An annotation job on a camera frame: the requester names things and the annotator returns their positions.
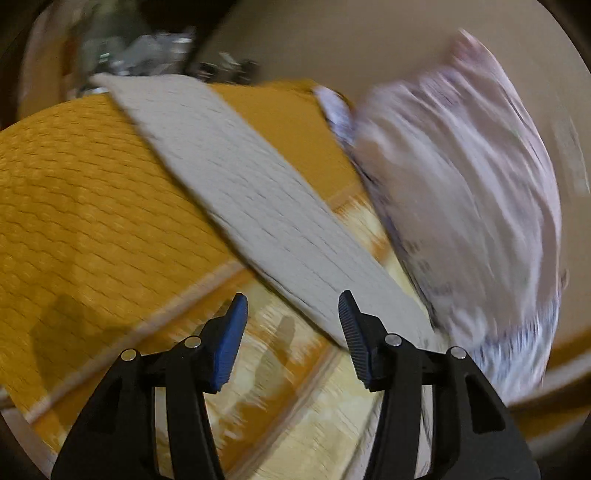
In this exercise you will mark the pile of grey clutter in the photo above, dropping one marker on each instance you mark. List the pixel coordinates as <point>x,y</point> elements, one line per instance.
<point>138,50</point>

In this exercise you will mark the white blue-floral pillow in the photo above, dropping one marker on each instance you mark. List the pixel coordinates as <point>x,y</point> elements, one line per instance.
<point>334,113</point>

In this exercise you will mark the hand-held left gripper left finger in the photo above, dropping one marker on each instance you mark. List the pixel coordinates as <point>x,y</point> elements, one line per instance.
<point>228,341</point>

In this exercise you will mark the pink floral pillow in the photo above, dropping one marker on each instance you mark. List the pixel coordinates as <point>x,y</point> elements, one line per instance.
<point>461,184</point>

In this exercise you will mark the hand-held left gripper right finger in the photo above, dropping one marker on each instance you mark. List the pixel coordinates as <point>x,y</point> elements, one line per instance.
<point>356,341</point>

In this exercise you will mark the yellow patterned bedsheet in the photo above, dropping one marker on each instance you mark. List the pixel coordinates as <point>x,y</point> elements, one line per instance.
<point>92,221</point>

